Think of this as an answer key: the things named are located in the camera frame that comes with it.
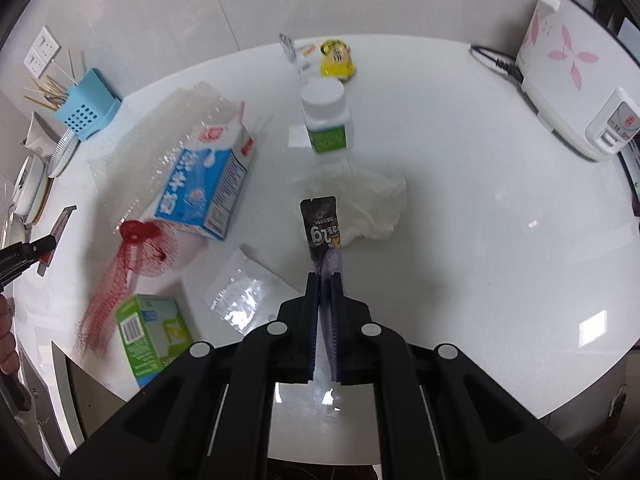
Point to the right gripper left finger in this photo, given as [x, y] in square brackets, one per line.
[311, 307]

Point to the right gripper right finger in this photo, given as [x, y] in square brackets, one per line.
[333, 306]

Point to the red dark wrapper strip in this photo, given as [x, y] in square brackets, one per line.
[56, 233]

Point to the dark snack sachet wrapper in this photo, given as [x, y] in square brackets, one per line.
[324, 242]

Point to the white tissue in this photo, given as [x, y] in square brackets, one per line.
[368, 204]

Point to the green medicine box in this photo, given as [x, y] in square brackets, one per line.
[153, 334]

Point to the yellow snack wrapper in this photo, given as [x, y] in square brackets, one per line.
[335, 60]

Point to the person left hand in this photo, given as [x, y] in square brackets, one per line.
[9, 361]

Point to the clear zip plastic bag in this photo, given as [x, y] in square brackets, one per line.
[246, 295]

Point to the stacked white plates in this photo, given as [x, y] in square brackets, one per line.
[48, 158]

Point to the red mesh net bag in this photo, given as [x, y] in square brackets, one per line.
[148, 249]

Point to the white paper slip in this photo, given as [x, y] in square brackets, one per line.
[298, 137]

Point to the blue white milk carton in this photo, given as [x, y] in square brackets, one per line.
[205, 182]

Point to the white pill bottle green label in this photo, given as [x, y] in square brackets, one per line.
[327, 116]

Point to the blue utensil holder basket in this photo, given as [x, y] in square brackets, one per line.
[90, 106]

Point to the clear plastic wrapper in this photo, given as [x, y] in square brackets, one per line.
[303, 58]

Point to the white floral rice cooker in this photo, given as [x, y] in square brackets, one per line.
[582, 81]

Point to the white wall socket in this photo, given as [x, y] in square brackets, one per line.
[41, 53]

